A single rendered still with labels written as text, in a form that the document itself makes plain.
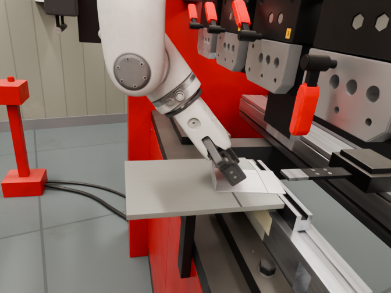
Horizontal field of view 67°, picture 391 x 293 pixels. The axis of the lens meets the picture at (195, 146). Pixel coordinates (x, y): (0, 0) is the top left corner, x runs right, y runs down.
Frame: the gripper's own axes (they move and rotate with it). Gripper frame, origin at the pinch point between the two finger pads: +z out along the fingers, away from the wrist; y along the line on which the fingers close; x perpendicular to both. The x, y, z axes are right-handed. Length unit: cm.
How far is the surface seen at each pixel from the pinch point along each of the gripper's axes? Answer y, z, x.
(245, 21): 7.6, -18.8, -16.4
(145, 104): 83, -5, 27
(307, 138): 29.3, 21.5, -18.7
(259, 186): -2.1, 5.5, -2.3
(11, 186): 136, -6, 153
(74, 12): 90, -53, 27
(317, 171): 4.4, 14.4, -13.3
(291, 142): -2.4, 1.0, -11.2
